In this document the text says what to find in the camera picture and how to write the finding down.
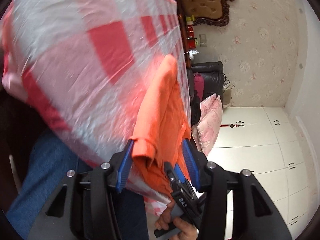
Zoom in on pink floral pillow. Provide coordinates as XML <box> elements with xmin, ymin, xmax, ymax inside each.
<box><xmin>191</xmin><ymin>94</ymin><xmax>223</xmax><ymax>156</ymax></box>

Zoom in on red tassel wardrobe ornament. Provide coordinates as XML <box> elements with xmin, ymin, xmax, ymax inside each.
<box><xmin>220</xmin><ymin>122</ymin><xmax>245</xmax><ymax>128</ymax></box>

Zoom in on person's right hand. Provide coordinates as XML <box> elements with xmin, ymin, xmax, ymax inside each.
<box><xmin>155</xmin><ymin>201</ymin><xmax>198</xmax><ymax>240</ymax></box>

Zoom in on tufted brown bed headboard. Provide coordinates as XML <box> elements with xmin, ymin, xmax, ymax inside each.
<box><xmin>180</xmin><ymin>0</ymin><xmax>234</xmax><ymax>27</ymax></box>

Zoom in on maroon garment on armchair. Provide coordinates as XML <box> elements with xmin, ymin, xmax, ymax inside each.
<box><xmin>194</xmin><ymin>73</ymin><xmax>204</xmax><ymax>101</ymax></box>

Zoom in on dark wooden nightstand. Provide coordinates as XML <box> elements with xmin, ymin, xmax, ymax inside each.
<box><xmin>176</xmin><ymin>0</ymin><xmax>191</xmax><ymax>69</ymax></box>

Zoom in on red white checkered tablecloth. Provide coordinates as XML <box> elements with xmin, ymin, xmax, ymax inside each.
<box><xmin>1</xmin><ymin>0</ymin><xmax>190</xmax><ymax>166</ymax></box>

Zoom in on black leather armchair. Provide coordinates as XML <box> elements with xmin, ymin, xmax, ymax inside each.
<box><xmin>187</xmin><ymin>61</ymin><xmax>225</xmax><ymax>126</ymax></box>

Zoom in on wall power socket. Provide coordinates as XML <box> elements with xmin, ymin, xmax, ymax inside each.
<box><xmin>199</xmin><ymin>34</ymin><xmax>207</xmax><ymax>47</ymax></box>

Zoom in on orange pants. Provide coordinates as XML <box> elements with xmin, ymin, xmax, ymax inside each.
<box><xmin>131</xmin><ymin>55</ymin><xmax>191</xmax><ymax>196</ymax></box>

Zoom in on red cup on nightstand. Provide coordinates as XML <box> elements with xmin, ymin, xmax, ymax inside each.
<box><xmin>187</xmin><ymin>38</ymin><xmax>197</xmax><ymax>49</ymax></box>

